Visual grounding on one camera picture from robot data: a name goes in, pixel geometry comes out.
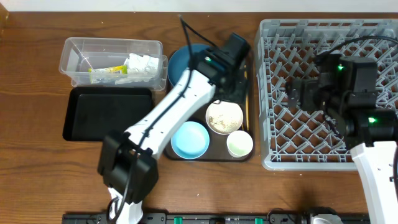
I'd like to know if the beige bowl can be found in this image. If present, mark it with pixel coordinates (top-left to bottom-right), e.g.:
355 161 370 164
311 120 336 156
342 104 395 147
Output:
205 100 244 135

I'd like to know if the white green cup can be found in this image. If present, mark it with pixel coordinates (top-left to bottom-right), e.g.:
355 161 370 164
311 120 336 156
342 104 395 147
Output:
226 130 254 157

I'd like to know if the white paper napkin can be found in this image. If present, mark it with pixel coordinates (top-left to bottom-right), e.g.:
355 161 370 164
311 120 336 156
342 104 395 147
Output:
124 53 159 75

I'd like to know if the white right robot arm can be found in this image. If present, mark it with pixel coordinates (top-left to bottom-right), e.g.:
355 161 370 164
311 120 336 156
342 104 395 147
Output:
286 54 397 223

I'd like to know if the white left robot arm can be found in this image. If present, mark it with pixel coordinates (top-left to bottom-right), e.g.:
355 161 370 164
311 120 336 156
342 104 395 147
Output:
98 33 251 223

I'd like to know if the grey dishwasher rack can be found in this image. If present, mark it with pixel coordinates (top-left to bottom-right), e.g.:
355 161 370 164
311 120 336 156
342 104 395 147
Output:
254 19 397 171

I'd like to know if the wooden chopstick right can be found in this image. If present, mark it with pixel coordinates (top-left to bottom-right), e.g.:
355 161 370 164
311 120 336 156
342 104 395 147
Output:
244 65 249 131

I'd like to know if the dark blue plate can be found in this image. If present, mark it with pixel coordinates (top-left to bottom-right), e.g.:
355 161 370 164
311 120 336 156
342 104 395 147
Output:
167 45 190 86

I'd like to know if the brown serving tray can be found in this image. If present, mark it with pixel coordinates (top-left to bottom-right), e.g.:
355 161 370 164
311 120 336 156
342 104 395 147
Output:
161 49 256 163

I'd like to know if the light blue bowl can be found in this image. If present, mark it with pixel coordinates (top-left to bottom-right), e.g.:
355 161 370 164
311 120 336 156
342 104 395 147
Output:
170 121 210 160

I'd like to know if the yellow green wrapper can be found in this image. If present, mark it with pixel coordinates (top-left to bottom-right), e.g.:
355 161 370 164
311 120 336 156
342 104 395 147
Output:
88 65 127 84

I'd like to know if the black tray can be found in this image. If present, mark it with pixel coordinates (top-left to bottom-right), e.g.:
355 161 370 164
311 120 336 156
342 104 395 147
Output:
62 86 153 141

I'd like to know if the clear plastic bin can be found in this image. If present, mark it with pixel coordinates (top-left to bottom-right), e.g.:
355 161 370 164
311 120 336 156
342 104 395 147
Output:
59 37 168 91

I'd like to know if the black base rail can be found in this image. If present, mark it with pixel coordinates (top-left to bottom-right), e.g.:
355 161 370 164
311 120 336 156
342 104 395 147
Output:
61 207 371 224

